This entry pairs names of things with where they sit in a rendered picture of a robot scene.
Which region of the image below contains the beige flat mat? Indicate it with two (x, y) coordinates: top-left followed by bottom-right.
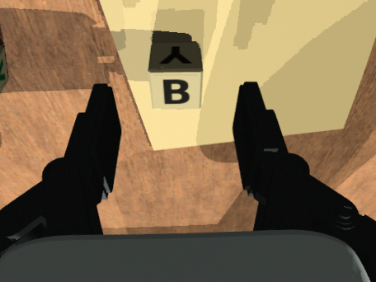
(100, 0), (376, 150)

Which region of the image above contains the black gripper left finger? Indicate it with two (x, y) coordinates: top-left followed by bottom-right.
(0, 83), (121, 258)

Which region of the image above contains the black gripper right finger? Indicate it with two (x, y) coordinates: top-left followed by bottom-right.
(233, 82), (376, 282)

